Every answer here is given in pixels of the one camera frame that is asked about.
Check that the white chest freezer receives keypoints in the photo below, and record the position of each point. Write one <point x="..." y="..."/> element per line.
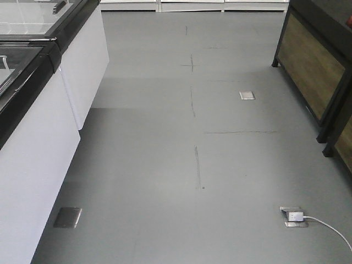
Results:
<point x="38" y="140"/>
<point x="76" y="27"/>

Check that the closed steel floor socket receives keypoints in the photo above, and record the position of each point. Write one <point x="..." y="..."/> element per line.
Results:
<point x="247" y="95"/>

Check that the near white chest freezer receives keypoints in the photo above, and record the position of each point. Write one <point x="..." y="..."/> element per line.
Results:
<point x="38" y="140"/>

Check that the open floor socket box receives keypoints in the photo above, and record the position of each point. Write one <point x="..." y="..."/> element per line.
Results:
<point x="284" y="211"/>

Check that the left steel floor socket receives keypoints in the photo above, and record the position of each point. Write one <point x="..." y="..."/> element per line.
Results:
<point x="67" y="217"/>

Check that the wooden black-framed display stand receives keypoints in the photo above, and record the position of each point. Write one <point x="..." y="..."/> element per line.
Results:
<point x="314" y="49"/>

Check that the far white chest freezer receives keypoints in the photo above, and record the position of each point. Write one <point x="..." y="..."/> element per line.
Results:
<point x="76" y="27"/>

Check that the white store shelving unit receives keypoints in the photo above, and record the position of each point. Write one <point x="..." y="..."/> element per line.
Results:
<point x="161" y="6"/>

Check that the white power adapter plug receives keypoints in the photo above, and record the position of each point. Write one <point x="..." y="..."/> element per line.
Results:
<point x="295" y="216"/>

